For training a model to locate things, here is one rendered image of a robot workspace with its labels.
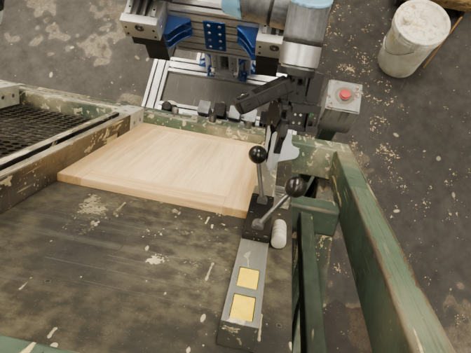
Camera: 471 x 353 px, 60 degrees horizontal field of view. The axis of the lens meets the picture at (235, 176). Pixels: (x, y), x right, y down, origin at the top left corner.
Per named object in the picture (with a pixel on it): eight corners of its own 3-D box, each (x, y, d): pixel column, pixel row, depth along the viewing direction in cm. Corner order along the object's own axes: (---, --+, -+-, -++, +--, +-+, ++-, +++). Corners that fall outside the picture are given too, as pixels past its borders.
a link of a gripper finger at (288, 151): (296, 178, 83) (305, 134, 80) (268, 176, 81) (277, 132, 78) (291, 172, 86) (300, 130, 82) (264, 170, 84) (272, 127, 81)
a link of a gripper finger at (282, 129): (282, 156, 79) (291, 111, 76) (275, 155, 78) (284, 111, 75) (275, 148, 83) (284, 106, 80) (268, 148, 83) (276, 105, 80)
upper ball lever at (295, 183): (262, 232, 78) (310, 182, 73) (261, 241, 74) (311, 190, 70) (247, 219, 77) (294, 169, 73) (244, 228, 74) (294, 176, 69)
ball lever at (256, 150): (271, 202, 88) (266, 142, 84) (270, 209, 85) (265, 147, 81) (254, 203, 89) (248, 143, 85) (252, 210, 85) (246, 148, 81)
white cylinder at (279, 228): (284, 250, 78) (284, 232, 86) (287, 237, 77) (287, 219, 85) (269, 247, 79) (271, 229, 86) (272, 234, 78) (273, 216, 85)
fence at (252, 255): (277, 153, 141) (280, 142, 140) (254, 353, 52) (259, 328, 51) (263, 150, 142) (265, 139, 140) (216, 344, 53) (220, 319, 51)
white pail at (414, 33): (425, 44, 257) (464, -11, 212) (423, 85, 248) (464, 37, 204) (375, 37, 259) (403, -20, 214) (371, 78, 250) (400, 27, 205)
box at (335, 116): (350, 107, 161) (363, 83, 144) (346, 134, 157) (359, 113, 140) (319, 102, 162) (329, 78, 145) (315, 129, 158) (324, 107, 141)
